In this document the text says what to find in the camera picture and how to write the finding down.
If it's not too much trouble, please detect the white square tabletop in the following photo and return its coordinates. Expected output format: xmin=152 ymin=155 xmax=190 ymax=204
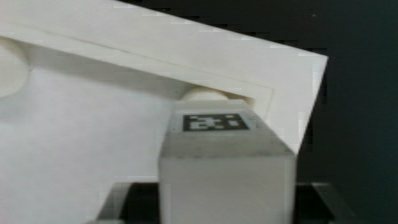
xmin=0 ymin=19 xmax=277 ymax=224

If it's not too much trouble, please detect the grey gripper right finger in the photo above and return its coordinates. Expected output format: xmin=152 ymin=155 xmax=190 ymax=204
xmin=293 ymin=182 xmax=358 ymax=224

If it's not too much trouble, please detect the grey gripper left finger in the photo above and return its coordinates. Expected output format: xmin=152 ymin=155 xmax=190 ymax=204
xmin=87 ymin=182 xmax=159 ymax=224

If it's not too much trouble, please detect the white U-shaped fence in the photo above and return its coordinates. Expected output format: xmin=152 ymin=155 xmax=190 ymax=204
xmin=0 ymin=0 xmax=326 ymax=148

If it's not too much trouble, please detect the white leg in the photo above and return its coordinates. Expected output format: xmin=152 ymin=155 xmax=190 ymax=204
xmin=158 ymin=88 xmax=296 ymax=224

